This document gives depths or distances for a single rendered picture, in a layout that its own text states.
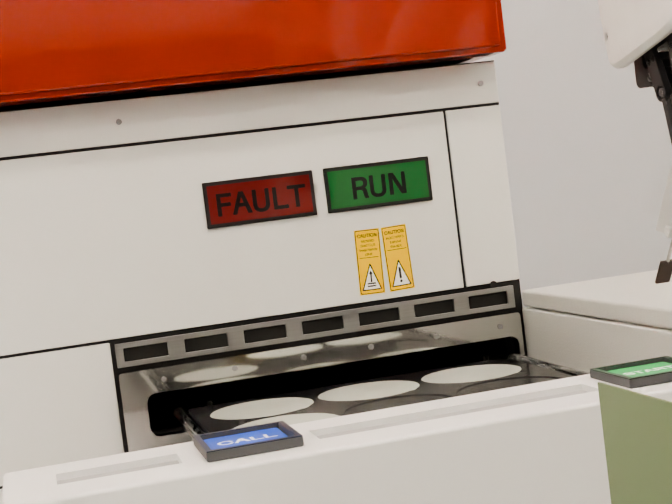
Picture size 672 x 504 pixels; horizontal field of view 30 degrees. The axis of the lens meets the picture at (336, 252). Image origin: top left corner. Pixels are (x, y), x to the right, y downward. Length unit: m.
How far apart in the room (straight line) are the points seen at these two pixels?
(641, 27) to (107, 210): 0.66
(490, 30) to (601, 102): 1.77
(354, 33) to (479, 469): 0.67
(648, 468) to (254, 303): 0.81
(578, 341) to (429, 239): 0.21
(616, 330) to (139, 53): 0.53
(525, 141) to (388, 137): 1.68
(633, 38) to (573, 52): 2.26
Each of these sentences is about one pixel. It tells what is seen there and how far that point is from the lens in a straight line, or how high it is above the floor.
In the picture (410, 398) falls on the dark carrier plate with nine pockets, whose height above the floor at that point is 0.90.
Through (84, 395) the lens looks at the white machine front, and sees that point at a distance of 1.31.
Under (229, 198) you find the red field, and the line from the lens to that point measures 1.31.
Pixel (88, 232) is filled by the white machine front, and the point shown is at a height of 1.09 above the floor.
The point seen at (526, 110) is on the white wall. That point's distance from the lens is 3.03.
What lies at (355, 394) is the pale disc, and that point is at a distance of 1.23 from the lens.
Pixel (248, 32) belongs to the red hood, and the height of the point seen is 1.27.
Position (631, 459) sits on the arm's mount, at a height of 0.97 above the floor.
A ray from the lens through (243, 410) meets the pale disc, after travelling 1.23.
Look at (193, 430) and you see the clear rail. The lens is 1.15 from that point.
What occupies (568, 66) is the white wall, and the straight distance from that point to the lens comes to 3.08.
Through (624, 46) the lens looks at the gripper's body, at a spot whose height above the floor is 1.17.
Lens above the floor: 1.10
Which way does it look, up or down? 3 degrees down
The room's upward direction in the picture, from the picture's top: 7 degrees counter-clockwise
